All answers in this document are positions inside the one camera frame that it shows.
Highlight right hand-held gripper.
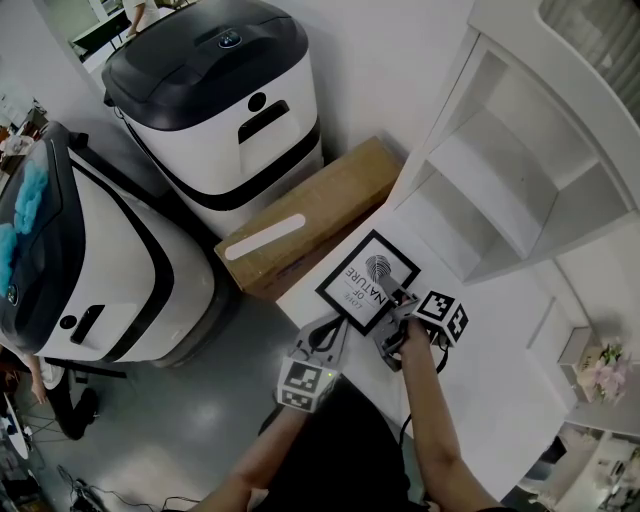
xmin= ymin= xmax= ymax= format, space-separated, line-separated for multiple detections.
xmin=372 ymin=273 xmax=470 ymax=374

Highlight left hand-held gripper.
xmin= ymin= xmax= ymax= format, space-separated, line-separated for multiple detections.
xmin=276 ymin=317 xmax=350 ymax=414

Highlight black framed leaf print picture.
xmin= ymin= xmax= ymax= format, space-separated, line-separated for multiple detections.
xmin=313 ymin=228 xmax=422 ymax=337

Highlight person's left forearm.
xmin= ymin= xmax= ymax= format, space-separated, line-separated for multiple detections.
xmin=192 ymin=409 xmax=306 ymax=512

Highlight person's right forearm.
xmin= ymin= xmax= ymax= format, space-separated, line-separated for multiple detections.
xmin=399 ymin=349 xmax=501 ymax=512

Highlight white desk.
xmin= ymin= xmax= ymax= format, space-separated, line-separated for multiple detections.
xmin=274 ymin=199 xmax=596 ymax=501

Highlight person's right hand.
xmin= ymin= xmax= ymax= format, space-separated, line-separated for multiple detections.
xmin=399 ymin=317 xmax=432 ymax=359

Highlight long cardboard box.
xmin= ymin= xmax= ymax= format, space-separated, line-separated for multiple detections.
xmin=213 ymin=135 xmax=404 ymax=301

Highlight person's black shirt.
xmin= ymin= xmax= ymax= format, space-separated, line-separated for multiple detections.
xmin=249 ymin=377 xmax=426 ymax=512

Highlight white shelf hutch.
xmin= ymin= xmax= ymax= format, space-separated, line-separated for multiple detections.
xmin=392 ymin=0 xmax=640 ymax=351

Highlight grey rectangular box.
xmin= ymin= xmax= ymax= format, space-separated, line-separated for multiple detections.
xmin=557 ymin=325 xmax=601 ymax=401

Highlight white robot with dark lid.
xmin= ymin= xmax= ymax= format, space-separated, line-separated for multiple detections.
xmin=101 ymin=0 xmax=324 ymax=240
xmin=0 ymin=121 xmax=231 ymax=369

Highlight pink flowers in pot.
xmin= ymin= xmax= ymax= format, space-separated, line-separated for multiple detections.
xmin=577 ymin=342 xmax=634 ymax=406

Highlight black metal stool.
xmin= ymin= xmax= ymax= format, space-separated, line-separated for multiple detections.
xmin=44 ymin=357 xmax=129 ymax=386

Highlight white carved chair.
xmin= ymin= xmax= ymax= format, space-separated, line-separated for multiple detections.
xmin=519 ymin=422 xmax=640 ymax=512

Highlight white round table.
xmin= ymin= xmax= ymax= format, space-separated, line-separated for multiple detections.
xmin=0 ymin=392 xmax=31 ymax=459

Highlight blue fluffy cloth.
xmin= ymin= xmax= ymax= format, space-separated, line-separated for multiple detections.
xmin=14 ymin=159 xmax=49 ymax=234
xmin=0 ymin=222 xmax=20 ymax=296

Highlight dark green table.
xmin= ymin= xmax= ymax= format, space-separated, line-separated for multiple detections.
xmin=72 ymin=9 xmax=126 ymax=51

